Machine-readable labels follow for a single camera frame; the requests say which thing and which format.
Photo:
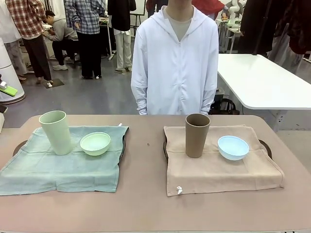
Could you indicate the light blue bowl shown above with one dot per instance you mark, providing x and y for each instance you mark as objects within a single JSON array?
[{"x": 233, "y": 151}]

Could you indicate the teal cloth mat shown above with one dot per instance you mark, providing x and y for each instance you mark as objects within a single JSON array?
[{"x": 60, "y": 170}]

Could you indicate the tall light green cup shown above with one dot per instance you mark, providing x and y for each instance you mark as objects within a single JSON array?
[{"x": 57, "y": 136}]

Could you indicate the whiteboard easel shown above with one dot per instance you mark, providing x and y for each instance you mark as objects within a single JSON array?
[{"x": 140, "y": 14}]

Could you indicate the white table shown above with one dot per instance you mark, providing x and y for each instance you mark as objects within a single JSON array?
[{"x": 255, "y": 77}]

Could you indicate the black stand pole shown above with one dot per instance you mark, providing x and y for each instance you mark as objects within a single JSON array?
[{"x": 261, "y": 29}]

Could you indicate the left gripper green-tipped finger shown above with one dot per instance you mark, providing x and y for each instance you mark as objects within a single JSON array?
[
  {"x": 8, "y": 91},
  {"x": 3, "y": 109}
]

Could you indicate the person in blue plaid shirt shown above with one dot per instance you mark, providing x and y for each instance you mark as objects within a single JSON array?
[{"x": 87, "y": 24}]

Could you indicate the light green bowl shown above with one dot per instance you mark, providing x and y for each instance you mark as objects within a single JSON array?
[{"x": 95, "y": 146}]

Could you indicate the dark maroon hanging coat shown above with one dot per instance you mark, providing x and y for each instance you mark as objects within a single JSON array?
[{"x": 298, "y": 24}]

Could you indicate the person's left forearm white sleeve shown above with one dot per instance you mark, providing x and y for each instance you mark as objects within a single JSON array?
[{"x": 207, "y": 102}]

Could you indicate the black bag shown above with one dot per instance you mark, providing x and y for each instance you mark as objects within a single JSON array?
[{"x": 226, "y": 108}]

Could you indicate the person in white hooded jacket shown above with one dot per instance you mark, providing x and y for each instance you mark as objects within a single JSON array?
[{"x": 175, "y": 60}]

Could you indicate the person's right forearm white sleeve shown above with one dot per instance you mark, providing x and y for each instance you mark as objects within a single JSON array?
[{"x": 141, "y": 102}]

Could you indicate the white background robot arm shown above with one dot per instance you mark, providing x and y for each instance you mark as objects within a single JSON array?
[{"x": 234, "y": 9}]

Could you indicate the beige cloth mat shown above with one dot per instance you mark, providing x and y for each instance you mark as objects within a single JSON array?
[{"x": 213, "y": 172}]

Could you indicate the person in red jacket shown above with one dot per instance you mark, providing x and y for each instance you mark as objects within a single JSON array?
[{"x": 210, "y": 6}]

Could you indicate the seated person in grey hoodie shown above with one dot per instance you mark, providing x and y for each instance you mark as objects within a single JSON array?
[{"x": 60, "y": 31}]

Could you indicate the white cylindrical appliance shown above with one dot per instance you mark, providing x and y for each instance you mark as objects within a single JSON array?
[{"x": 11, "y": 72}]

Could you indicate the tall brown cup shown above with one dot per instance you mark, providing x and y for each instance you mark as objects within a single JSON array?
[{"x": 197, "y": 139}]

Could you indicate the background desk with green top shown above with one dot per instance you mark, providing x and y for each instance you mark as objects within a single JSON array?
[{"x": 229, "y": 31}]

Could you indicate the person in red plaid shirt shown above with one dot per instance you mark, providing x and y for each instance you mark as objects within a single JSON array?
[{"x": 26, "y": 21}]

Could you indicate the person in black jacket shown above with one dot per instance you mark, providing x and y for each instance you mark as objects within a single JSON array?
[{"x": 121, "y": 19}]

